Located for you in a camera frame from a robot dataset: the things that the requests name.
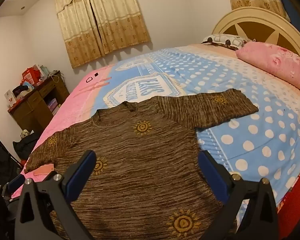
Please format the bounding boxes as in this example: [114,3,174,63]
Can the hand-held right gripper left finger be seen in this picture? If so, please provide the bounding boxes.
[14,150,97,240]

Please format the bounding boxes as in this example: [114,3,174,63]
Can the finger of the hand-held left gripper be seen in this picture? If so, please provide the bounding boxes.
[7,174,25,193]

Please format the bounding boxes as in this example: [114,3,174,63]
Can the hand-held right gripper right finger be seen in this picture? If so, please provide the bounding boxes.
[198,150,279,240]

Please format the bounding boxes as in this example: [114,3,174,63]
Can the brown knitted sweater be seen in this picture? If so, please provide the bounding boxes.
[24,89,259,240]

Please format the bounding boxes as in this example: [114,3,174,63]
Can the black stand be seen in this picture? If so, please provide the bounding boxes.
[0,129,23,170]

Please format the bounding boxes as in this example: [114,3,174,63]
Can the black bag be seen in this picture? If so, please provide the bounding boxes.
[13,129,42,159]

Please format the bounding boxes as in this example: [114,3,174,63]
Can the blue and pink printed blanket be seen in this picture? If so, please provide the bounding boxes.
[11,44,300,205]

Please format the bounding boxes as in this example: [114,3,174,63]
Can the stack of books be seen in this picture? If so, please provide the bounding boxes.
[46,98,58,115]

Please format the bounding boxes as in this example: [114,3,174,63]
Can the brown wooden desk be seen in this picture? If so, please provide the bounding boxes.
[7,76,70,135]

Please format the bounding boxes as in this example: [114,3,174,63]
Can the white box with red mark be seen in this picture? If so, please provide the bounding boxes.
[4,90,17,105]

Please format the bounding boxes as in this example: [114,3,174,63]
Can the red bed sheet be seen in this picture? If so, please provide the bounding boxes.
[276,155,300,233]

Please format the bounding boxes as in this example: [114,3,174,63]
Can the dark cloth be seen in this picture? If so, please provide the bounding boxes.
[12,85,35,97]

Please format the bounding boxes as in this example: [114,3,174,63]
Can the peach bed sheet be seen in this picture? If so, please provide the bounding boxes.
[187,43,300,160]

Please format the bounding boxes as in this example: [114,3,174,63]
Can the red gift bag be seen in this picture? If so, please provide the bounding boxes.
[22,65,43,84]

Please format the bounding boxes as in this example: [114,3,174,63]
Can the pink pillow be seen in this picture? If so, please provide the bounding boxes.
[235,42,300,91]

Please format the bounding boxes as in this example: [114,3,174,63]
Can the white patterned pillow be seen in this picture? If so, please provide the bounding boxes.
[201,34,252,48]

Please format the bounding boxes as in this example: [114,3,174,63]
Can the cream wooden headboard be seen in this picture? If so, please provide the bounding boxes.
[211,7,300,78]

